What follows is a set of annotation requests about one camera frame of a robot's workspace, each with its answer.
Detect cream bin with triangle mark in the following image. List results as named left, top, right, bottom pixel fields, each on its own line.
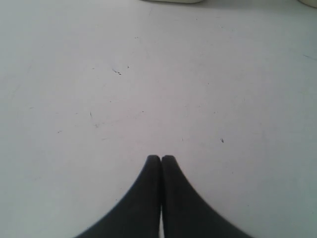
left=299, top=0, right=317, bottom=8

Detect cream bin with circle mark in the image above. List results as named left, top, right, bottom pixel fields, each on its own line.
left=145, top=0, right=204, bottom=4

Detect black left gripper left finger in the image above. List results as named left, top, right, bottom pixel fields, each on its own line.
left=78, top=155, right=161, bottom=238

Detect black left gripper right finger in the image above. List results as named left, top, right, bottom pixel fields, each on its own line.
left=161, top=155, right=250, bottom=238

